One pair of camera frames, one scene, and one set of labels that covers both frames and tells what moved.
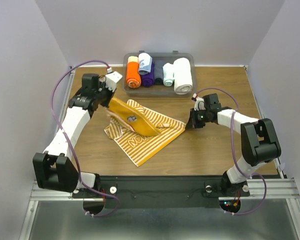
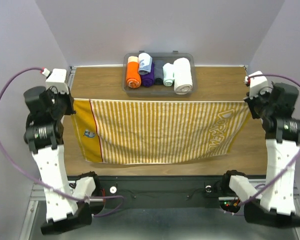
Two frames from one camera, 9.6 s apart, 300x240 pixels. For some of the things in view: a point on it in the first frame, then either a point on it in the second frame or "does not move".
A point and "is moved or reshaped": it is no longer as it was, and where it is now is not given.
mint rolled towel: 168,74 does not move
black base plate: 162,192 does not move
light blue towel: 144,63 does not move
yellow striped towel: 139,132 is moved or reshaped
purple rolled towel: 148,80 does not move
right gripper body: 203,117 -> 260,105
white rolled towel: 182,76 does not move
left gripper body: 104,95 -> 63,102
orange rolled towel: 133,78 does not move
